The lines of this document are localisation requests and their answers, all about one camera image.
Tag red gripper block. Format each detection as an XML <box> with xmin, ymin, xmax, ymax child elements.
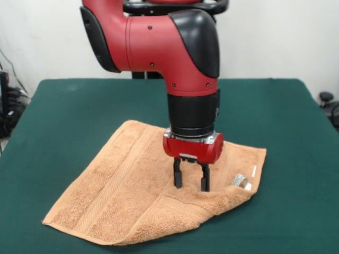
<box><xmin>162</xmin><ymin>128</ymin><xmax>225</xmax><ymax>193</ymax></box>

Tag tan terry towel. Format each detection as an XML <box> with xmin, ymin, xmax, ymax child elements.
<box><xmin>41</xmin><ymin>120</ymin><xmax>267</xmax><ymax>247</ymax></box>

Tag dark green table cloth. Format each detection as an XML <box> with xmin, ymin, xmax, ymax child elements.
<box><xmin>0</xmin><ymin>78</ymin><xmax>339</xmax><ymax>254</ymax></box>

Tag black chair base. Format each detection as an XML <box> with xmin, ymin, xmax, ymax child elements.
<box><xmin>318</xmin><ymin>91</ymin><xmax>339</xmax><ymax>133</ymax></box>

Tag black box device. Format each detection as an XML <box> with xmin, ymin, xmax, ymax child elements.
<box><xmin>0</xmin><ymin>70</ymin><xmax>11</xmax><ymax>117</ymax></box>

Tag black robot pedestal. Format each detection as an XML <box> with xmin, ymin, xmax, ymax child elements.
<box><xmin>122</xmin><ymin>0</ymin><xmax>230</xmax><ymax>79</ymax></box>

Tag black cable bundle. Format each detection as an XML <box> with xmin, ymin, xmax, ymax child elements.
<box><xmin>0</xmin><ymin>87</ymin><xmax>29</xmax><ymax>138</ymax></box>

